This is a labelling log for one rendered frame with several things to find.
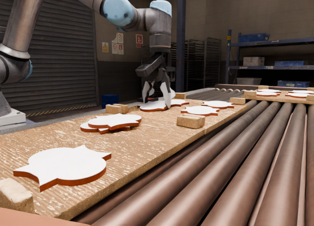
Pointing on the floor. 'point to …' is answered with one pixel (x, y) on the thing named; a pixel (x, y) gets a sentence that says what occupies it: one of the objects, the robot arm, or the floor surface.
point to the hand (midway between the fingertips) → (155, 105)
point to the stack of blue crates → (111, 99)
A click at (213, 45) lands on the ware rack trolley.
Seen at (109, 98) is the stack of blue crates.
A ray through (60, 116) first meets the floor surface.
